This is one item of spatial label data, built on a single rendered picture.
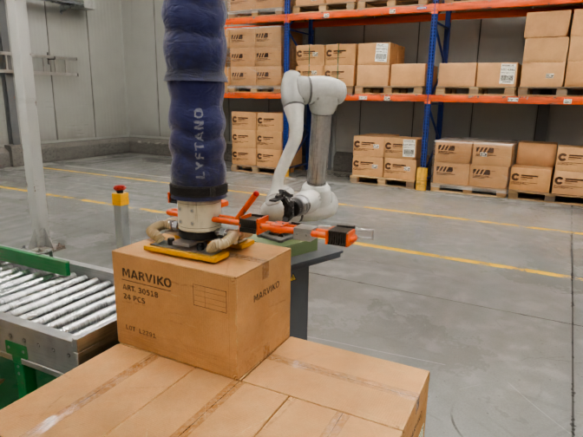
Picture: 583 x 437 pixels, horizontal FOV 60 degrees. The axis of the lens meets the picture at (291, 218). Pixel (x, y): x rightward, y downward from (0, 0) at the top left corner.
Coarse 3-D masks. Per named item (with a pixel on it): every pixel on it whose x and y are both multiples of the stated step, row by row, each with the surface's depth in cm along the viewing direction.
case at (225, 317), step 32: (128, 256) 196; (160, 256) 194; (256, 256) 196; (288, 256) 205; (128, 288) 200; (160, 288) 191; (192, 288) 183; (224, 288) 176; (256, 288) 186; (288, 288) 209; (128, 320) 204; (160, 320) 195; (192, 320) 187; (224, 320) 179; (256, 320) 189; (288, 320) 213; (160, 352) 198; (192, 352) 190; (224, 352) 182; (256, 352) 192
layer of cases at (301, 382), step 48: (48, 384) 178; (96, 384) 179; (144, 384) 179; (192, 384) 180; (240, 384) 180; (288, 384) 180; (336, 384) 181; (384, 384) 181; (0, 432) 153; (48, 432) 153; (96, 432) 154; (144, 432) 154; (192, 432) 154; (240, 432) 155; (288, 432) 155; (336, 432) 155; (384, 432) 156
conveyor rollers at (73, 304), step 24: (0, 264) 303; (0, 288) 266; (24, 288) 268; (48, 288) 264; (72, 288) 265; (96, 288) 267; (24, 312) 240; (48, 312) 241; (72, 312) 236; (96, 312) 236
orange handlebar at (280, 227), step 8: (224, 200) 224; (176, 208) 207; (176, 216) 202; (224, 216) 197; (232, 216) 196; (232, 224) 191; (264, 224) 185; (272, 224) 183; (280, 224) 184; (288, 224) 185; (280, 232) 182; (288, 232) 181; (312, 232) 176; (320, 232) 175; (352, 240) 171
